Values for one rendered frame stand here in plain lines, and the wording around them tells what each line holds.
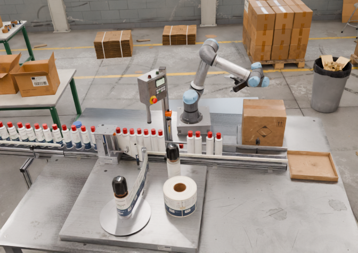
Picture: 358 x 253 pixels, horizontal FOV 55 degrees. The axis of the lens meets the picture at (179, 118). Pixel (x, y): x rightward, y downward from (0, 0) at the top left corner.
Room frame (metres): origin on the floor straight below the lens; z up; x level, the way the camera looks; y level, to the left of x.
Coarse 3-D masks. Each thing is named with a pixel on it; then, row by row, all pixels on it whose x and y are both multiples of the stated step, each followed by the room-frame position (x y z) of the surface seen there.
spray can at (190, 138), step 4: (188, 132) 1.94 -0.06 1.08; (192, 132) 1.94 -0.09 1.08; (188, 136) 1.94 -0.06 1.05; (192, 136) 1.94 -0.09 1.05; (188, 140) 1.93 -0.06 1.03; (192, 140) 1.93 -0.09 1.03; (188, 144) 1.93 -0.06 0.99; (192, 144) 1.93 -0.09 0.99; (188, 148) 1.93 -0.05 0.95; (192, 148) 1.92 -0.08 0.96; (188, 152) 1.93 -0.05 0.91; (192, 152) 1.92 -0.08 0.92
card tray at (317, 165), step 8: (288, 152) 1.95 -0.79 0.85; (296, 152) 1.94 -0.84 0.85; (304, 152) 1.93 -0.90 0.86; (312, 152) 1.92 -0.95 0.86; (320, 152) 1.91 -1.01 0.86; (328, 152) 1.90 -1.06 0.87; (288, 160) 1.87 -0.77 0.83; (296, 160) 1.87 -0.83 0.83; (304, 160) 1.86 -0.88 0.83; (312, 160) 1.86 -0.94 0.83; (320, 160) 1.85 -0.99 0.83; (328, 160) 1.85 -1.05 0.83; (296, 168) 1.79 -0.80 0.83; (304, 168) 1.78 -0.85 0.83; (312, 168) 1.78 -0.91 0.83; (320, 168) 1.77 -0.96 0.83; (328, 168) 1.77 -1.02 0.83; (296, 176) 1.69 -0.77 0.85; (304, 176) 1.68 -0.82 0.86; (312, 176) 1.67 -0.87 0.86; (320, 176) 1.66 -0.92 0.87; (328, 176) 1.65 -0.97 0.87; (336, 176) 1.67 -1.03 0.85
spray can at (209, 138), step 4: (208, 132) 1.93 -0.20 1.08; (208, 136) 1.91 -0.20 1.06; (212, 136) 1.92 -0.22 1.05; (208, 140) 1.90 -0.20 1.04; (212, 140) 1.90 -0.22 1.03; (208, 144) 1.90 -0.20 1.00; (212, 144) 1.90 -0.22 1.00; (208, 148) 1.90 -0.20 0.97; (212, 148) 1.90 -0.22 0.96; (208, 152) 1.90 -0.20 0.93; (212, 152) 1.90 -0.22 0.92
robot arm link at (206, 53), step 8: (200, 48) 2.35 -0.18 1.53; (208, 48) 2.32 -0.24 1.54; (200, 56) 2.31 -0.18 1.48; (208, 56) 2.26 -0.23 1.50; (216, 56) 2.26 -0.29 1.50; (208, 64) 2.27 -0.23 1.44; (216, 64) 2.24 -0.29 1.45; (224, 64) 2.23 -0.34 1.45; (232, 64) 2.23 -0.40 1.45; (232, 72) 2.21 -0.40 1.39; (240, 72) 2.19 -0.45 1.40; (248, 72) 2.19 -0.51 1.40; (256, 72) 2.21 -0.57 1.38; (248, 80) 2.16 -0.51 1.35; (256, 80) 2.13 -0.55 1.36
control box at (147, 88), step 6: (150, 72) 2.11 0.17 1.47; (162, 72) 2.10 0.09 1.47; (138, 78) 2.04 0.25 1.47; (144, 78) 2.03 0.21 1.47; (156, 78) 2.04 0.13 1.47; (138, 84) 2.05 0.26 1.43; (144, 84) 2.00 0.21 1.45; (150, 84) 2.00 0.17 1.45; (162, 84) 2.08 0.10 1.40; (144, 90) 2.01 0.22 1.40; (150, 90) 2.00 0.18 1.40; (144, 96) 2.01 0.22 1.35; (150, 96) 1.99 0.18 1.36; (156, 96) 2.03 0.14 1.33; (162, 96) 2.07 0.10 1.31; (144, 102) 2.02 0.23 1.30; (150, 102) 1.99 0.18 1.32
